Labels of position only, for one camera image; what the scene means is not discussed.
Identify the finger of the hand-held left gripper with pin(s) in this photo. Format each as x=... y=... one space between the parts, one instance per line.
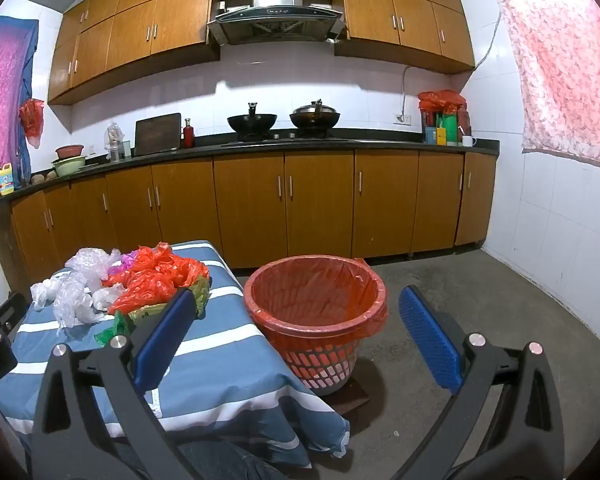
x=11 y=307

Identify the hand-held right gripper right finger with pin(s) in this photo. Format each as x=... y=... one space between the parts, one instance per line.
x=430 y=340

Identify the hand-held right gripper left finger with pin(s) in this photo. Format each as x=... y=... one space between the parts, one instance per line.
x=162 y=340

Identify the red plastic bag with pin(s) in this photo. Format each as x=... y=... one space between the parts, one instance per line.
x=187 y=272
x=31 y=117
x=150 y=260
x=140 y=292

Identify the large clear plastic bag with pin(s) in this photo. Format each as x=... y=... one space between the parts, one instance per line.
x=75 y=300

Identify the red waste basket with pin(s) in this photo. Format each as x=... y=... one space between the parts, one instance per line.
x=320 y=365

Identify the small white plastic bag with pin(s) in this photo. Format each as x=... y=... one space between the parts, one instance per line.
x=45 y=292

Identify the yellow-green plastic bag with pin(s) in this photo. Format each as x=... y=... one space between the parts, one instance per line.
x=202 y=292

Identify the blue striped tablecloth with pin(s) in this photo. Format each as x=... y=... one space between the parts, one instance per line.
x=230 y=360

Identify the pink plastic bag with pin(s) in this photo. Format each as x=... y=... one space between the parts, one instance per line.
x=128 y=261

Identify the crinkled clear plastic bag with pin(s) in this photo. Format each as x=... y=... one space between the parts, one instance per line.
x=92 y=260

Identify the wooden board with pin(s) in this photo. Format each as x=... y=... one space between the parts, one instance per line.
x=355 y=397

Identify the yellow detergent bottle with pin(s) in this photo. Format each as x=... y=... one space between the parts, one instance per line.
x=5 y=180

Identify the green basin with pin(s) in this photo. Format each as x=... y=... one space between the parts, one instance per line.
x=69 y=166

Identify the red basin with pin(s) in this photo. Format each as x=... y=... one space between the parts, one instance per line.
x=70 y=151

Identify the wooden base cabinets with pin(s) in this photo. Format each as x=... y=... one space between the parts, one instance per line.
x=320 y=200

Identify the hanging red plastic bag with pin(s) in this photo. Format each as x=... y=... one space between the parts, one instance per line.
x=31 y=117

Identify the small glass jar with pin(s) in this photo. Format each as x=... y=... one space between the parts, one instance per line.
x=127 y=149

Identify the clear bag with jar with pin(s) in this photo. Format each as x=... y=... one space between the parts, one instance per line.
x=114 y=142

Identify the white mug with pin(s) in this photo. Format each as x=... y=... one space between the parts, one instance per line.
x=467 y=141

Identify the yellow box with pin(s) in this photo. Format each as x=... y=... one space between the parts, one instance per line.
x=441 y=136

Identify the blue box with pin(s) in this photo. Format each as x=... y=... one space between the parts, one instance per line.
x=430 y=136

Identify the dark cutting board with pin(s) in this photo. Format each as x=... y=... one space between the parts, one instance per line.
x=157 y=135

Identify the red bottle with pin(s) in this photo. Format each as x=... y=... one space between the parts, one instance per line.
x=188 y=135

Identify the purple and blue cloth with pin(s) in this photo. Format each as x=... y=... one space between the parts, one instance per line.
x=2 y=100

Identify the green box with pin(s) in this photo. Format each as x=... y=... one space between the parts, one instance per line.
x=450 y=127

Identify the dark red container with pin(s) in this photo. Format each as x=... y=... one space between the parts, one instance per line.
x=464 y=122

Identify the black gas stove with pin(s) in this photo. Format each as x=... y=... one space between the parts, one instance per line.
x=285 y=140

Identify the red bag over boxes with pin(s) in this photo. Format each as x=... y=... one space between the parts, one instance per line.
x=440 y=100

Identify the wok with lid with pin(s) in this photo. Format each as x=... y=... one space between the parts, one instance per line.
x=315 y=117

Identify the pink floral curtain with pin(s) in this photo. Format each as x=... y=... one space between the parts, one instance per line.
x=565 y=60

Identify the steel range hood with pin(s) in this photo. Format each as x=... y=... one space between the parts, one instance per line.
x=275 y=15

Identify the wall socket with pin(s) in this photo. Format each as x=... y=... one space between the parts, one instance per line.
x=402 y=119

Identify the wooden wall cabinets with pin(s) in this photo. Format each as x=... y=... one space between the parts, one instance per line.
x=130 y=35

